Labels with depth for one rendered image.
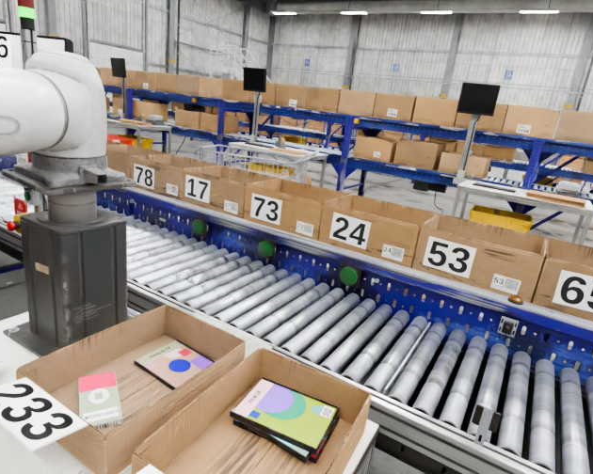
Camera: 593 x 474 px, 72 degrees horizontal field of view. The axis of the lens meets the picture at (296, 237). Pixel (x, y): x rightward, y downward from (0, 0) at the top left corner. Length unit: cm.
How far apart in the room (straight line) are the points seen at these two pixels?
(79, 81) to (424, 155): 520
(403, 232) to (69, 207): 106
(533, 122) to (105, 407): 560
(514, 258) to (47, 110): 133
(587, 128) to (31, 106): 567
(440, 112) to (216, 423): 557
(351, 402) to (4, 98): 87
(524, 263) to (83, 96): 131
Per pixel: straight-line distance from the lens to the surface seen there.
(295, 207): 172
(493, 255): 150
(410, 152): 595
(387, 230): 156
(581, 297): 152
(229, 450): 90
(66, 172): 106
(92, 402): 101
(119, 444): 85
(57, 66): 103
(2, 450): 99
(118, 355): 115
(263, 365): 103
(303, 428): 90
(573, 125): 597
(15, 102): 89
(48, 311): 120
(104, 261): 114
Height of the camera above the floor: 140
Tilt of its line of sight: 18 degrees down
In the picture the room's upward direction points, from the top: 7 degrees clockwise
